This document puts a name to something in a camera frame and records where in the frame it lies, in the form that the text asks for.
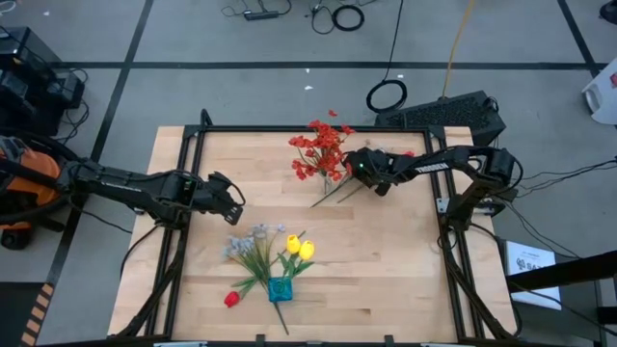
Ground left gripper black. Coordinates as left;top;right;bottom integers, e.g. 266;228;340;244
190;170;246;227

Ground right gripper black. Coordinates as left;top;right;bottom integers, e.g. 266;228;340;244
342;148;393;198

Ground large red blossom spray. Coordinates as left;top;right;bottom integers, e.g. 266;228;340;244
308;109;357;194

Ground white artificial flower spray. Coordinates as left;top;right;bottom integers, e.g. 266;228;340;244
222;223;290;336
309;138;387;209

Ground red artificial tulip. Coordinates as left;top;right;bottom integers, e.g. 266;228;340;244
335;150;416;204
223;230;308;309

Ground small red blossom spray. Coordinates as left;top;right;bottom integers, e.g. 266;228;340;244
287;134;338;194

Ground yellow artificial tulip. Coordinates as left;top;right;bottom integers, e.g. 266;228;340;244
277;234;303;283
283;240;316;283

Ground teal square vase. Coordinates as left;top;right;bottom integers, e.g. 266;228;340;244
267;277;294;304

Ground black keyboard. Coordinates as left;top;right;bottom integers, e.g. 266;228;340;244
374;90;507;155

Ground black power strip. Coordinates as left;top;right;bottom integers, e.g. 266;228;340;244
243;9;281;22

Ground orange vacuum cleaner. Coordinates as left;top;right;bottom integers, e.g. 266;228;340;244
0;129;91;227
0;135;67;251

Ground white printed cardboard box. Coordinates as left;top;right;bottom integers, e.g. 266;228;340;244
503;239;563;310

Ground black electronics box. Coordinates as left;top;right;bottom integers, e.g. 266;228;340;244
0;65;86;139

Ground dark mat with hazard stripe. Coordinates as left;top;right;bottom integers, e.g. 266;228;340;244
0;281;55;347

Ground black metal beam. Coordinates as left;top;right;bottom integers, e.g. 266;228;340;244
505;249;617;294

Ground black computer tower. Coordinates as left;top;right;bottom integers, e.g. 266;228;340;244
0;26;63;73

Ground white plastic device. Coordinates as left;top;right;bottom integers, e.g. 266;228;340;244
580;57;617;127

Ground black cable with coil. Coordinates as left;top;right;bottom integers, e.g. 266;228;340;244
364;0;409;115

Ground black metal table frame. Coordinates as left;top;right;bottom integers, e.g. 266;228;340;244
113;108;522;343

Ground small black cable coil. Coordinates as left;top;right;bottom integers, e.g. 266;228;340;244
331;4;365;33

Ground yellow floor cable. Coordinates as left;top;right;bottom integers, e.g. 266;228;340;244
441;0;478;100

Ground black cable bundle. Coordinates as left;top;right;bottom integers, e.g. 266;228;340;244
510;156;617;194

